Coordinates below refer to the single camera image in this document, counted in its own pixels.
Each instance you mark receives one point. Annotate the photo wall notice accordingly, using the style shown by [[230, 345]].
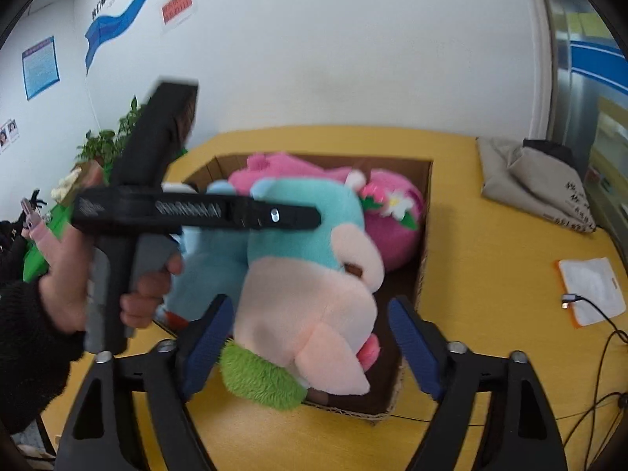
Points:
[[10, 135]]

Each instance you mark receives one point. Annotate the pink plush toy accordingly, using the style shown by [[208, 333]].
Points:
[[392, 240]]

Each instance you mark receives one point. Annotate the red wall notice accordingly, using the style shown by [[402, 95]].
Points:
[[177, 6]]

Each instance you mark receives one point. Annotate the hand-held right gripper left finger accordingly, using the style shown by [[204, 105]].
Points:
[[208, 348]]

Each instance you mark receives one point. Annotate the blue wave wall banner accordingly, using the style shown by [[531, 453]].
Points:
[[122, 14]]

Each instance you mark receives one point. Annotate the grey cloth bag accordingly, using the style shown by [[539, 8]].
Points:
[[530, 181]]

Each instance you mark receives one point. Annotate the black fuzzy object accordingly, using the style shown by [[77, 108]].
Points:
[[12, 250]]

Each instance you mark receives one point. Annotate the person's left forearm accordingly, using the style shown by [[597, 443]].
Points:
[[29, 353]]

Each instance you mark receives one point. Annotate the light blue plush toy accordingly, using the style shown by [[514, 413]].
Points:
[[206, 265]]

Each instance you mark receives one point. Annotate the glass door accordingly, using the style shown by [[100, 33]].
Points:
[[584, 59]]

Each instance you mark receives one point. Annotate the green potted plant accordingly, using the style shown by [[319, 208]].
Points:
[[100, 144]]

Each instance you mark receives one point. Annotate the orange-edged white card holder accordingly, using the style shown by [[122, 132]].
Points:
[[588, 279]]

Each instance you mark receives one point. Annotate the person's left hand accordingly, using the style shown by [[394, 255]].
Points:
[[64, 284]]

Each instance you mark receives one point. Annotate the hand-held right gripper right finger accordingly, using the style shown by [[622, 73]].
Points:
[[414, 348]]

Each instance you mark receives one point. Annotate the blue wall notice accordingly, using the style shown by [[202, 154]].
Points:
[[40, 68]]

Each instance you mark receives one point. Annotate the pig plush toy green hair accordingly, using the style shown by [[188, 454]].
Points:
[[304, 299]]

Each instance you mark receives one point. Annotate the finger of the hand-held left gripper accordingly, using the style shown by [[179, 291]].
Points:
[[284, 216]]

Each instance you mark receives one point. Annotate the green plastic object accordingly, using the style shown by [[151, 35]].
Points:
[[33, 266]]

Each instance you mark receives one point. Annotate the cardboard box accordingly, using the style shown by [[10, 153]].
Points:
[[425, 216]]

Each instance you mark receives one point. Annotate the cream fluffy object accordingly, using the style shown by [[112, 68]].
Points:
[[64, 185]]

